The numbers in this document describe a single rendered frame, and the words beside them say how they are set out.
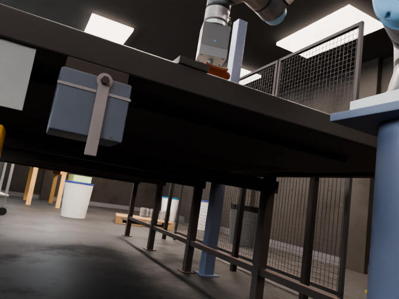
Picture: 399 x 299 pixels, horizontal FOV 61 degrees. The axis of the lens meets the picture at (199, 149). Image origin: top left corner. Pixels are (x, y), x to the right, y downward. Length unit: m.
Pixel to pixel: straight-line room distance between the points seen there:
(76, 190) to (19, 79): 5.88
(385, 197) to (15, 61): 0.77
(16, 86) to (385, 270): 0.78
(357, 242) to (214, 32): 4.46
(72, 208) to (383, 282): 6.09
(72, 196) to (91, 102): 5.92
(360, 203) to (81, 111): 4.79
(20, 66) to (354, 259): 4.93
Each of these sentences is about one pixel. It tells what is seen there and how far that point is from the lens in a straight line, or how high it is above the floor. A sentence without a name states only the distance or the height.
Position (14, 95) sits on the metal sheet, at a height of 0.76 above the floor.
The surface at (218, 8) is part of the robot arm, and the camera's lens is 1.10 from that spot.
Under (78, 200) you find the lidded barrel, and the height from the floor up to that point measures 0.31.
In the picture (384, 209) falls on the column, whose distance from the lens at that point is 0.80.
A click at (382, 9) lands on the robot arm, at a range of 0.79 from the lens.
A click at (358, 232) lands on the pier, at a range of 5.22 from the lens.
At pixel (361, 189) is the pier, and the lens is 5.24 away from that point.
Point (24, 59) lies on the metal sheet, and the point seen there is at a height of 0.83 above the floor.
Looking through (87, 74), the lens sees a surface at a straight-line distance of 0.69.
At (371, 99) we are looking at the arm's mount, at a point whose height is 0.89.
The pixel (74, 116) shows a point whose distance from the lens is 0.67.
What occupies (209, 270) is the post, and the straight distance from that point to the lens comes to 3.11.
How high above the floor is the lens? 0.62
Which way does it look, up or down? 9 degrees up
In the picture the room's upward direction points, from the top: 8 degrees clockwise
